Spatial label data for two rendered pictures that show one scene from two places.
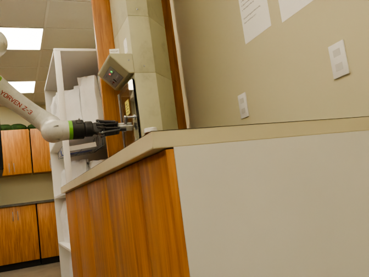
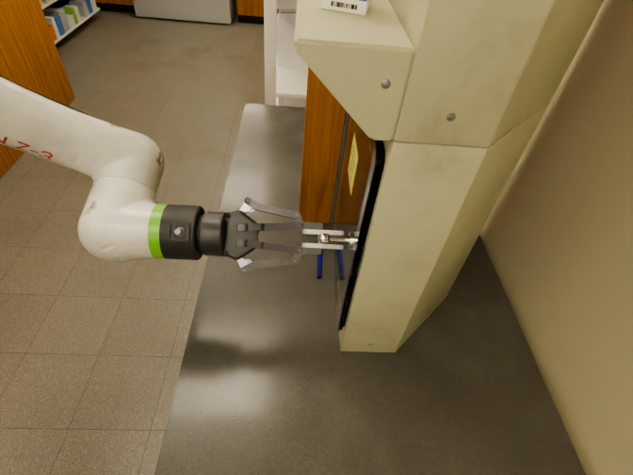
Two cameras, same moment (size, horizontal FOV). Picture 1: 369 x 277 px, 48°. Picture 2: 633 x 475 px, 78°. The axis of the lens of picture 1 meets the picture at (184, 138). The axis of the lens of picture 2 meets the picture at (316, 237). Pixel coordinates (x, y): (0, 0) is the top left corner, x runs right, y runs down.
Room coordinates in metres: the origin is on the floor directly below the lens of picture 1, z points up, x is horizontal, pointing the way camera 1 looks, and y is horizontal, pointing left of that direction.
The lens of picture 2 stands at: (1.60, 0.15, 1.63)
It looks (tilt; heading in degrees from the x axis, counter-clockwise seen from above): 45 degrees down; 17
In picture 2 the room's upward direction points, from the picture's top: 7 degrees clockwise
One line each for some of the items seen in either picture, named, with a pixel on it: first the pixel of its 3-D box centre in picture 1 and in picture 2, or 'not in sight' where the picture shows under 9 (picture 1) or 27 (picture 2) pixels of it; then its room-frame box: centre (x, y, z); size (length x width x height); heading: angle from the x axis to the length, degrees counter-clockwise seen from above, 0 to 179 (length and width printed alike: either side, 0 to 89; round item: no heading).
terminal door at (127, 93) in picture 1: (129, 123); (348, 201); (2.14, 0.27, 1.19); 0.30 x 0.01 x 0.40; 23
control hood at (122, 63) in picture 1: (115, 73); (339, 40); (2.12, 0.32, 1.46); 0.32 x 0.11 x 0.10; 23
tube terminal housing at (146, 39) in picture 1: (151, 97); (443, 140); (2.19, 0.15, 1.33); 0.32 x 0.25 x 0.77; 23
